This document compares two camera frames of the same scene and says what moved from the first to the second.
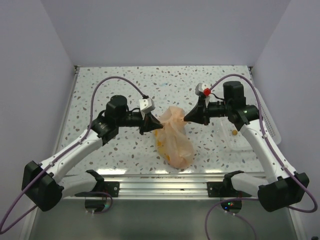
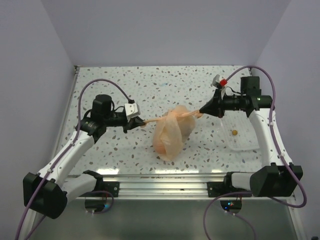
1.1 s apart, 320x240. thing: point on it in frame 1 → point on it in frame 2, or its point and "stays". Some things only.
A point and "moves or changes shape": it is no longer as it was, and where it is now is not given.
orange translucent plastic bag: [173, 143] moves or changes shape
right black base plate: [224, 189] stays
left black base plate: [111, 187] stays
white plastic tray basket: [234, 137] stays
